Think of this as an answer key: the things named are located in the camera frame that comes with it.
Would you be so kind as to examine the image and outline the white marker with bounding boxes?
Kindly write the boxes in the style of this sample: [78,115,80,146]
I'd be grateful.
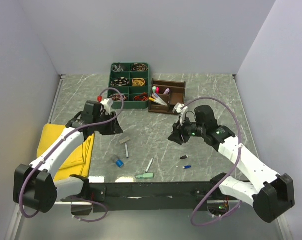
[145,157,154,173]

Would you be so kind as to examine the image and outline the small grey eraser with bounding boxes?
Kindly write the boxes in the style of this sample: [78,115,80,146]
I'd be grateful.
[119,137,130,144]

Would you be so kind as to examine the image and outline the black base bar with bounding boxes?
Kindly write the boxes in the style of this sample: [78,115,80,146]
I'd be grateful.
[60,181,239,213]

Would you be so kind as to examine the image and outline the blue capped white pen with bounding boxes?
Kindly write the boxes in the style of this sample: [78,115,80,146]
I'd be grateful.
[152,93,167,105]

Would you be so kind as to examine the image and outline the blue capped glue stick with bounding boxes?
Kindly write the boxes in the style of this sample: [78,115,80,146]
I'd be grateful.
[111,154,124,168]

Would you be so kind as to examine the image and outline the short blue pen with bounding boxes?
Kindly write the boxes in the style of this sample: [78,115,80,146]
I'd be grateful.
[125,143,129,159]

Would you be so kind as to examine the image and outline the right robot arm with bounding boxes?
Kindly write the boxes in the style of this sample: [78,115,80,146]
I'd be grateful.
[168,103,295,223]

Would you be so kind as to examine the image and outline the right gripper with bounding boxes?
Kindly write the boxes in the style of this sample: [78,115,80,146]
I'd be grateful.
[168,114,206,145]

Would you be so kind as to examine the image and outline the aluminium rail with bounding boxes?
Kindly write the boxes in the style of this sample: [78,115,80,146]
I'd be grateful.
[54,201,91,206]

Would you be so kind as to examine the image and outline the orange capped white pen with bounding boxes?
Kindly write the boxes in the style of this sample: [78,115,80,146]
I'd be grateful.
[149,95,167,106]

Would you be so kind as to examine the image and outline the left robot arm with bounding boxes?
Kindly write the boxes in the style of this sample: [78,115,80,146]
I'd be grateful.
[13,98,123,218]

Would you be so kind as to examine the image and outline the brown wooden desk organizer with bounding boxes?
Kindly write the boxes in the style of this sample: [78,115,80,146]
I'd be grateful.
[148,79,186,115]

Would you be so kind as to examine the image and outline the yellow capped white pen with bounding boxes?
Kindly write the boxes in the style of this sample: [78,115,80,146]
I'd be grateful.
[149,97,166,106]

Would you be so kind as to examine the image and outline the short mint green highlighter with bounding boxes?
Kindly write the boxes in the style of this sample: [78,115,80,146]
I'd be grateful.
[135,172,154,180]

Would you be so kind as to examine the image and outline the green compartment tray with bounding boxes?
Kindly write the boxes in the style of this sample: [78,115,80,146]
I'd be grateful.
[107,62,150,110]

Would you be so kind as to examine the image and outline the yellow cloth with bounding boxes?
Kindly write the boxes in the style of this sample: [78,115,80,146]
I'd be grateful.
[36,123,94,181]

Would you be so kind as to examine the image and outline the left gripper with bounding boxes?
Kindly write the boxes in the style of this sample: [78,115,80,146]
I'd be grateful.
[93,111,123,136]

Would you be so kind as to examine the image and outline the lilac pastel highlighter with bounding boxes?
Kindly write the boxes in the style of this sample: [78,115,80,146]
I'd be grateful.
[163,88,170,95]

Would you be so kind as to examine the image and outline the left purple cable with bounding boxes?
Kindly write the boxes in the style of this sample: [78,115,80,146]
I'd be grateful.
[18,87,125,223]

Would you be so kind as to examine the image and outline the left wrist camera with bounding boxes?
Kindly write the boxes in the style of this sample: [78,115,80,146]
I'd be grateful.
[96,96,113,115]

